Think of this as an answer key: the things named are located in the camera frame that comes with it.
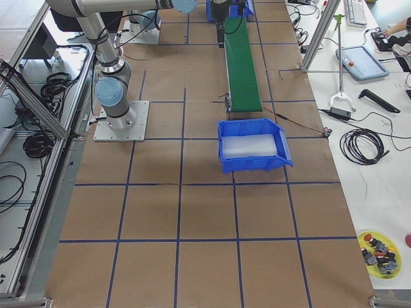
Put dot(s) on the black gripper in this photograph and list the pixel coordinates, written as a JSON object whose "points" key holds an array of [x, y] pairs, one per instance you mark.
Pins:
{"points": [[220, 11]]}

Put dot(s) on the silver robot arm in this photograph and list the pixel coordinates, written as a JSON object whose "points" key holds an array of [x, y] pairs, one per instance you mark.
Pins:
{"points": [[111, 90], [143, 21]]}

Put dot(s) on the yellow plate of buttons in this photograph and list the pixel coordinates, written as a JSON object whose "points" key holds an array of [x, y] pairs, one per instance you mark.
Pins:
{"points": [[380, 254]]}

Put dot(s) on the left blue plastic bin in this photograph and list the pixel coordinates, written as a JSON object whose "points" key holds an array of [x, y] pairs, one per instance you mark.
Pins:
{"points": [[233, 11]]}

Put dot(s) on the blue plastic bin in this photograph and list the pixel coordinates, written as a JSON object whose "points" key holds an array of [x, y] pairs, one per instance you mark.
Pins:
{"points": [[254, 127], [233, 11]]}

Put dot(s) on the green conveyor belt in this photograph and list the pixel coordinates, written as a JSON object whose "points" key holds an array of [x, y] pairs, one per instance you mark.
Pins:
{"points": [[243, 94]]}

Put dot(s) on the right blue plastic bin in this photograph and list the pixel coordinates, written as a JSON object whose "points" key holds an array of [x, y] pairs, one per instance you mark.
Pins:
{"points": [[254, 127]]}

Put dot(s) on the long reach grabber tool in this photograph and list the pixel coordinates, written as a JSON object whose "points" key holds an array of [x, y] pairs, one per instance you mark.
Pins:
{"points": [[340, 95]]}

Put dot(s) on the white foam in right bin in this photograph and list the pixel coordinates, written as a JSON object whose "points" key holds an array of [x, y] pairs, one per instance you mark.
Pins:
{"points": [[248, 146]]}

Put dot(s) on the white keyboard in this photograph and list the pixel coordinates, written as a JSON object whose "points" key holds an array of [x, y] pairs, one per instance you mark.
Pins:
{"points": [[355, 13]]}

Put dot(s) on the blue teach pendant tablet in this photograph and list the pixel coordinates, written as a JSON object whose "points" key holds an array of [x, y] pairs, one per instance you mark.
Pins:
{"points": [[362, 64]]}

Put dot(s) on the black power adapter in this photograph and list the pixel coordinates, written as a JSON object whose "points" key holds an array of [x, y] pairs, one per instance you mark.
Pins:
{"points": [[340, 114]]}

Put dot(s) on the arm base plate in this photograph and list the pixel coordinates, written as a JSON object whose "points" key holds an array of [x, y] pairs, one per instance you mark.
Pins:
{"points": [[137, 34], [130, 127]]}

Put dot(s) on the aluminium frame post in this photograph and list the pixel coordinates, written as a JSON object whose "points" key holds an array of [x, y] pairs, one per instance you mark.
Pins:
{"points": [[321, 29]]}

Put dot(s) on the black angled handle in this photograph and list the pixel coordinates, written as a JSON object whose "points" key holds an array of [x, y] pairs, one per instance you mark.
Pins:
{"points": [[366, 93]]}

